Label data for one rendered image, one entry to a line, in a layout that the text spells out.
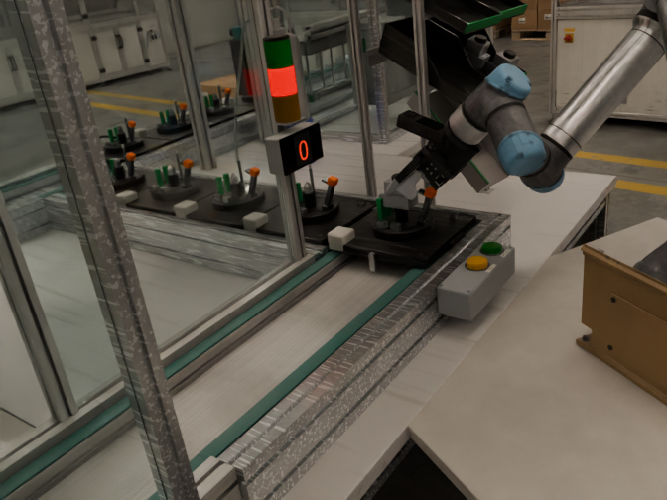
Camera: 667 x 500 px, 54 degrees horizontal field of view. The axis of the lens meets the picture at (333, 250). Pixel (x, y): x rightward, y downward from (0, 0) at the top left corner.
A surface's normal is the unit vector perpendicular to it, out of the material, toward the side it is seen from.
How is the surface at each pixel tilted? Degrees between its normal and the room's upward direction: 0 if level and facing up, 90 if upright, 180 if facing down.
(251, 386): 0
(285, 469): 90
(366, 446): 0
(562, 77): 90
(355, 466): 0
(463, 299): 90
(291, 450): 90
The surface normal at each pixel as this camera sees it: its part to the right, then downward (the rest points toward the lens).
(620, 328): -0.92, 0.26
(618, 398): -0.12, -0.90
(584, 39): -0.69, 0.38
